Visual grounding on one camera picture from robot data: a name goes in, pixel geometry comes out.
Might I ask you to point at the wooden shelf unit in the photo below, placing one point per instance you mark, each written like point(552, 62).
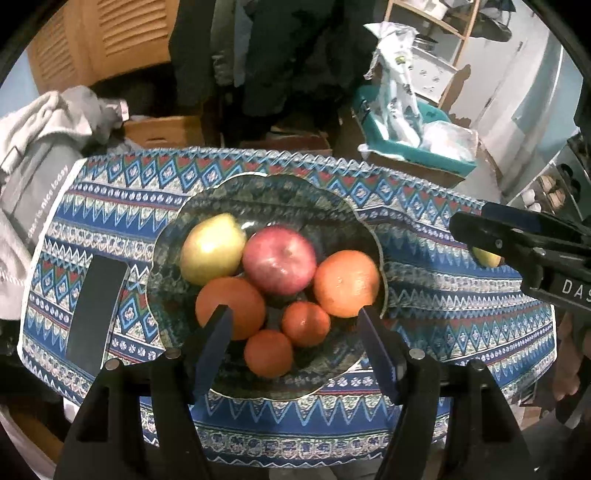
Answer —
point(444, 28)

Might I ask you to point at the small mandarin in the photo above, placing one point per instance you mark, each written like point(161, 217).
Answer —
point(269, 354)

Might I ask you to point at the small tangerine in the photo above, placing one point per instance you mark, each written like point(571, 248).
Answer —
point(306, 324)

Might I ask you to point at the red apple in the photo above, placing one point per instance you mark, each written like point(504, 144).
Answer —
point(279, 260)

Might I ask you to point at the large orange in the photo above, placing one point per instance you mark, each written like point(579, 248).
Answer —
point(244, 300)

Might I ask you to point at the black hanging coat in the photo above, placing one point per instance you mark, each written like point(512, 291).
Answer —
point(256, 65)

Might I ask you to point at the large cardboard box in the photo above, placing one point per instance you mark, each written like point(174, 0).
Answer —
point(432, 174)

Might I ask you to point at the teal plastic crate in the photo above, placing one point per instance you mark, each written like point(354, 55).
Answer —
point(401, 140)

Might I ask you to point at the dark glass bowl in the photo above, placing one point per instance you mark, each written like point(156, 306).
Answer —
point(258, 201)

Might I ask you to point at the white patterned storage box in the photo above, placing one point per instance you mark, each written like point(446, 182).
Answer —
point(430, 75)

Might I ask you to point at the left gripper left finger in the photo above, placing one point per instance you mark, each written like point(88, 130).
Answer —
point(135, 421)

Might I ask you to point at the wooden louvered wardrobe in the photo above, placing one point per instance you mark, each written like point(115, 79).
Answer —
point(85, 42)

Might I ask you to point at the small cardboard box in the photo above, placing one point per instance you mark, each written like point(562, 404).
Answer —
point(291, 141)

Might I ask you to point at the metal shoe rack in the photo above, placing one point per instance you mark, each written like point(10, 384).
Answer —
point(562, 187)

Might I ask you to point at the white printed sack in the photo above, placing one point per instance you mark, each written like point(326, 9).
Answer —
point(393, 55)

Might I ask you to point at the wooden drawer box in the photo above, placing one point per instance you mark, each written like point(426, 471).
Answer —
point(165, 132)

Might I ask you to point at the person right hand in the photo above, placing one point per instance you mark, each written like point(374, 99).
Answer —
point(569, 359)

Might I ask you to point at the pile of grey clothes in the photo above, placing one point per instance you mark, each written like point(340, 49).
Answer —
point(40, 143)

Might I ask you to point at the yellow-green mango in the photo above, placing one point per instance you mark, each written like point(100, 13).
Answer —
point(212, 249)
point(487, 259)

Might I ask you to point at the clear plastic bag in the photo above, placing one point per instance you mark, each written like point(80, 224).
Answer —
point(450, 140)

